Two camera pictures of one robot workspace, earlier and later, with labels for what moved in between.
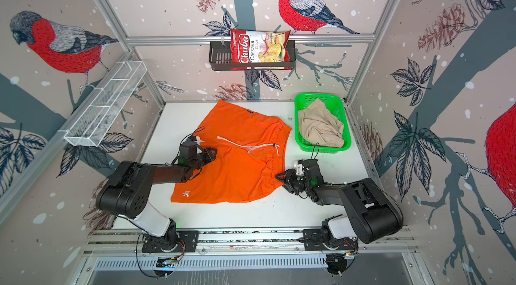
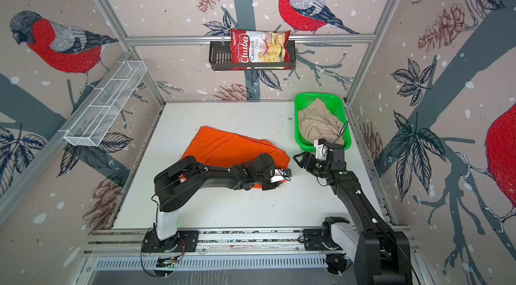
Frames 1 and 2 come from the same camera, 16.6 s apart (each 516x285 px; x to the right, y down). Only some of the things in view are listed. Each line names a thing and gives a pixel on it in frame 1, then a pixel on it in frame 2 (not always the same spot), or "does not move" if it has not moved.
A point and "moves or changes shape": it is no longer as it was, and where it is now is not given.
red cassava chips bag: [249, 46] does not move
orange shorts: [250, 156] moves or changes shape
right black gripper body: [295, 182] → [316, 167]
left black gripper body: [202, 158] → [265, 180]
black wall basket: [220, 58] does not move
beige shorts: [319, 127] does not move
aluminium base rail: [102, 241] does not move
